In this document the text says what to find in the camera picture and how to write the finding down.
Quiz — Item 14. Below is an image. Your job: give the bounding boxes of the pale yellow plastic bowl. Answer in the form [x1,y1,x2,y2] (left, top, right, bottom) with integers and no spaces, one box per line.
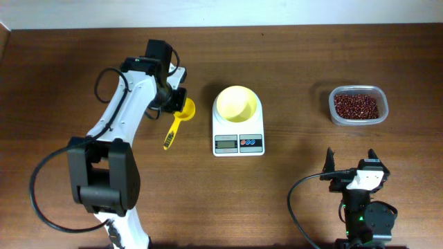
[215,86,258,123]

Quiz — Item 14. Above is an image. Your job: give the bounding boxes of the clear plastic food container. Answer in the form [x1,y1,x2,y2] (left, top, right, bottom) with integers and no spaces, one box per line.
[329,85,389,126]

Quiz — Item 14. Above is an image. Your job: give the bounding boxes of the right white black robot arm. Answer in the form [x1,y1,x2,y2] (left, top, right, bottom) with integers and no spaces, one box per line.
[320,149,398,249]

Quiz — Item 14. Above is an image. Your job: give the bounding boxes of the left black camera cable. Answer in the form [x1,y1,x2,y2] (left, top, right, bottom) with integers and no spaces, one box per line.
[28,66,132,234]

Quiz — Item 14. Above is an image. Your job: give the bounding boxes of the white digital kitchen scale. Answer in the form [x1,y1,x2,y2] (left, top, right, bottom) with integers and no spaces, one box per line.
[213,95,265,157]

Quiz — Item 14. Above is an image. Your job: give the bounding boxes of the right black camera cable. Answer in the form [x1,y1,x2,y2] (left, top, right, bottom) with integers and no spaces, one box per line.
[287,169,357,249]

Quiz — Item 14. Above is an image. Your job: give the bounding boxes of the red adzuki beans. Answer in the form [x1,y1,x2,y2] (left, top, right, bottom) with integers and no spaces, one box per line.
[334,94,379,120]

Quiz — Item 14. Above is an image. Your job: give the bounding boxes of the yellow plastic measuring scoop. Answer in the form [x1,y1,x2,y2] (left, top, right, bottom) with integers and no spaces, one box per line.
[163,98,196,150]

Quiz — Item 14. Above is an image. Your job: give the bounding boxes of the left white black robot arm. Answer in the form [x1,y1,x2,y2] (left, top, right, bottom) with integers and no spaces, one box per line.
[67,39,187,248]

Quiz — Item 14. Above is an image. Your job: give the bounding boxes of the black camera cable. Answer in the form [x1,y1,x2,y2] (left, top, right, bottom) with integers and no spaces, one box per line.
[28,66,132,234]
[287,169,357,249]

